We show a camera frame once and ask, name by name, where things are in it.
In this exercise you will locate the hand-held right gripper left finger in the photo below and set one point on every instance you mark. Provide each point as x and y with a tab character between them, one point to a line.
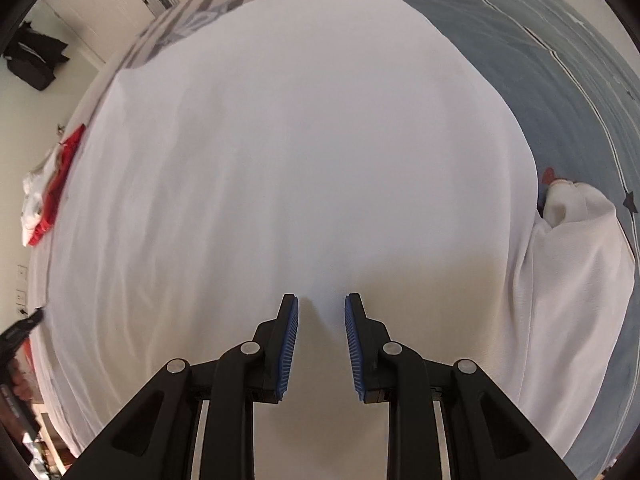
290	342

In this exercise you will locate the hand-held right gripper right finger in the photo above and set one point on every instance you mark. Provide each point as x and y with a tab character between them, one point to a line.
354	347

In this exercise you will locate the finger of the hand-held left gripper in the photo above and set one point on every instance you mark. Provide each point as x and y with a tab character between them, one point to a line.
31	319

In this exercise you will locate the white polo shirt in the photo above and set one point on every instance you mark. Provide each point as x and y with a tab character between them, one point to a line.
300	160

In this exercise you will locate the red and white garment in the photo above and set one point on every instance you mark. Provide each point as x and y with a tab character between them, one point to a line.
55	185

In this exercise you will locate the white door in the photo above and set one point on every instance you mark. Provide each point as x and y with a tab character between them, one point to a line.
95	15

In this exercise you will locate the striped star printed blanket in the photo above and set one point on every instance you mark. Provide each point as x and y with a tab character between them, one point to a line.
500	35

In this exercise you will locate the white wall switch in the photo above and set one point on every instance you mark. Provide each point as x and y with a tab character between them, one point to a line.
21	297
21	272

